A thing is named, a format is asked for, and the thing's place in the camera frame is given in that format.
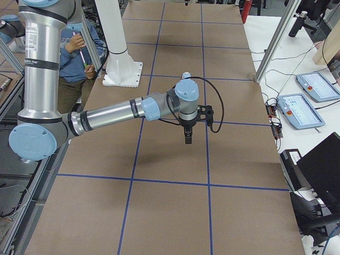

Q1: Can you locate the black camera cable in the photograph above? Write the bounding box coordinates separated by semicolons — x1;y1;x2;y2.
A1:
159;76;224;133

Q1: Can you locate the red cylinder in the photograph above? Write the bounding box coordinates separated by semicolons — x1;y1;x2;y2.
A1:
241;0;252;24

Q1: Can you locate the black box with label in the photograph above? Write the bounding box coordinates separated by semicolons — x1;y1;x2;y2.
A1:
280;149;312;191

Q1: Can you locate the pink green stick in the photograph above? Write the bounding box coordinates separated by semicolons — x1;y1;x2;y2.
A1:
72;31;95;80

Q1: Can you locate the near blue teach pendant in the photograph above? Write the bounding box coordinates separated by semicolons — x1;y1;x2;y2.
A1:
277;93;325;130

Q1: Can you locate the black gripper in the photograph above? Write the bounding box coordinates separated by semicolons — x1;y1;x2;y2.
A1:
179;118;197;145

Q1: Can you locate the blue and cream bell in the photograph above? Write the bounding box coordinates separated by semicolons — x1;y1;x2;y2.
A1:
182;72;191;79

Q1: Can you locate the orange black electronics board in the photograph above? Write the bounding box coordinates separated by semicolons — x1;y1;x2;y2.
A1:
266;104;277;119

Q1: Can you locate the far blue teach pendant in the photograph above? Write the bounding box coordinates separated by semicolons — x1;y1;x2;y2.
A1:
296;72;339;103

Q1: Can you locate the seated person in blue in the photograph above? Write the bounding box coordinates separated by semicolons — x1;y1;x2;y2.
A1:
57;29;96;114

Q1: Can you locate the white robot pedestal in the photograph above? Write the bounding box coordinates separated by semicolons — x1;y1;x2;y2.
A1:
95;0;143;88

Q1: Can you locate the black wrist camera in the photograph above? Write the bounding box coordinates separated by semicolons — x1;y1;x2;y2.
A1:
197;105;214;126

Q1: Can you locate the aluminium frame post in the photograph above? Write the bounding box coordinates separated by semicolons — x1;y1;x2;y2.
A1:
254;0;301;83

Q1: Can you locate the blue teach pendant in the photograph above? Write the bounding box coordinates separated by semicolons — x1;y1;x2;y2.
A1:
296;72;339;103
277;93;325;130

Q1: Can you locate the black laptop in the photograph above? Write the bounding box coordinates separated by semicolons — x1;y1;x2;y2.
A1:
297;132;339;213

